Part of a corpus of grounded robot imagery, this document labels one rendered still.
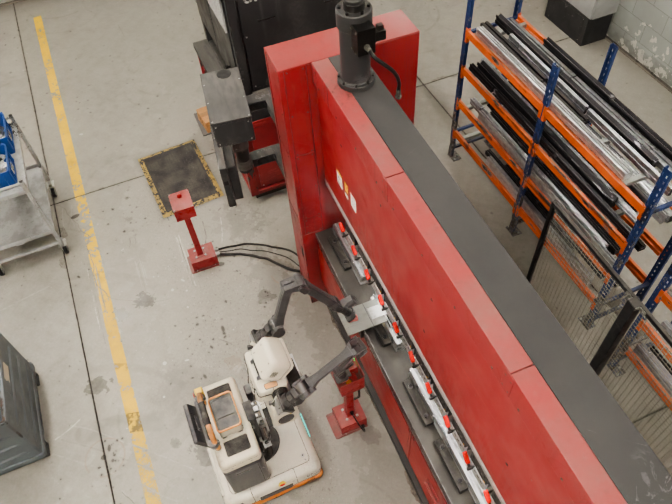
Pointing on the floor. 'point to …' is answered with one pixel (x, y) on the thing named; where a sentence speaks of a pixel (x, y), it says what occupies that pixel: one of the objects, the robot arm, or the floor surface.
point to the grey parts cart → (26, 203)
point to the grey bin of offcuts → (19, 411)
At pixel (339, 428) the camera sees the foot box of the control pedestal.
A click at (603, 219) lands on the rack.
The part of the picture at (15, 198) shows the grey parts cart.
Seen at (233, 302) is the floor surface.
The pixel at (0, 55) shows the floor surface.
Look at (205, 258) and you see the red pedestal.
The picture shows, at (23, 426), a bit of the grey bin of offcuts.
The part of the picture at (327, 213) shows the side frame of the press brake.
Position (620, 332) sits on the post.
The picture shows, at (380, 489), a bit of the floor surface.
